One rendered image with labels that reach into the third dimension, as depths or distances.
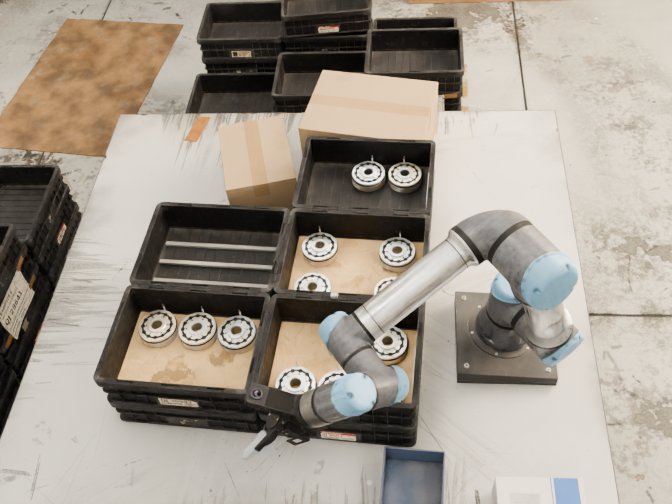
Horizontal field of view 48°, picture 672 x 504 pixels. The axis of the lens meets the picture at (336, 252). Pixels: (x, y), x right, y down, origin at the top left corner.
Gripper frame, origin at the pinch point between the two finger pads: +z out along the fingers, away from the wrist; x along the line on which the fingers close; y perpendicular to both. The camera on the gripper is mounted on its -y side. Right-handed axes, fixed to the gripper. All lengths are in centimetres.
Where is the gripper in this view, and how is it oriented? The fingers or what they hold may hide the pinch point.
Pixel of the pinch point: (249, 424)
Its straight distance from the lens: 167.4
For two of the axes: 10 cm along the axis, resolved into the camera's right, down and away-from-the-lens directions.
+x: 2.0, -7.8, 5.9
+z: -6.3, 3.6, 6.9
